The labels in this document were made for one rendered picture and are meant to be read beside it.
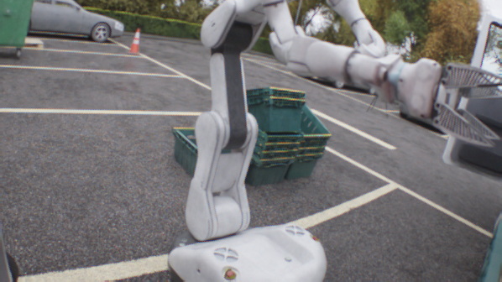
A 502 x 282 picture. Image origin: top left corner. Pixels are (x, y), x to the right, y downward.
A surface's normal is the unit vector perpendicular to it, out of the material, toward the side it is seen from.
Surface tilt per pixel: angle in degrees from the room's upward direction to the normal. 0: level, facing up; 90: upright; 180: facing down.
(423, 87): 90
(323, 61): 93
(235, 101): 62
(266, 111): 93
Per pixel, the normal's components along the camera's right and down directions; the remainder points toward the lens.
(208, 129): -0.73, 0.00
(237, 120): 0.67, -0.14
